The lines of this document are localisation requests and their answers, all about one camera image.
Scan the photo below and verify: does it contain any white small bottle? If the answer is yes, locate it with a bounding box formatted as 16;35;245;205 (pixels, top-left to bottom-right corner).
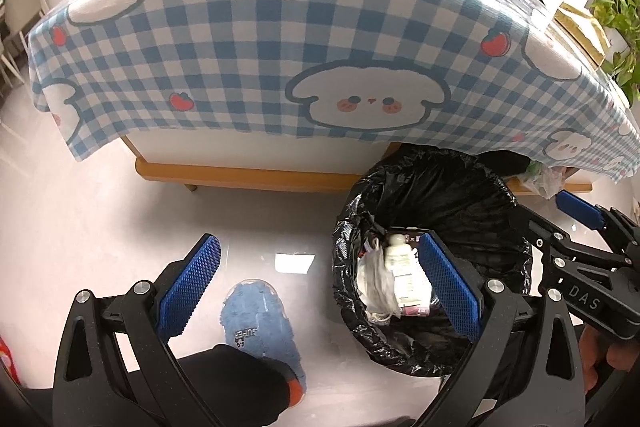
382;232;433;308

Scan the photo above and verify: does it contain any white tissue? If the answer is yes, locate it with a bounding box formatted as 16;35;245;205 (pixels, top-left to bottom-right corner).
356;248;400;324

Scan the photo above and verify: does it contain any black lined trash bin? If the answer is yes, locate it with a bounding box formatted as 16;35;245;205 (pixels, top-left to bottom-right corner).
333;145;533;377

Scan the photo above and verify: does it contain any person's right hand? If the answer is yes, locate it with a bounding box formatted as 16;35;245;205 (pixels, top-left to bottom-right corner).
578;325;639;392

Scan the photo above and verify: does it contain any clear plastic bag under table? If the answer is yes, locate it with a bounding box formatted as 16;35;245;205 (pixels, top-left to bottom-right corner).
518;161;567;199

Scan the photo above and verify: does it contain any blue fuzzy slipper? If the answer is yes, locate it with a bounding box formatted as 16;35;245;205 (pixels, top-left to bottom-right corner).
220;279;307;407

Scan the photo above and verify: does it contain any black trouser leg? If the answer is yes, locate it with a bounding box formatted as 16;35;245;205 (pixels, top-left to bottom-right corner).
0;341;296;427

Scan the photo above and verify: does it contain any gold snack bag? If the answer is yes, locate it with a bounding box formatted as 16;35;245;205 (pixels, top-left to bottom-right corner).
554;2;610;68

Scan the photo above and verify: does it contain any green potted plant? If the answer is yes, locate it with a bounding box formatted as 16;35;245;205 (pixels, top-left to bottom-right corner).
589;0;639;106

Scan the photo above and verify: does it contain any blue checkered cartoon tablecloth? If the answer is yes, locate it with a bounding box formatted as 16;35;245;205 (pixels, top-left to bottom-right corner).
27;0;639;180

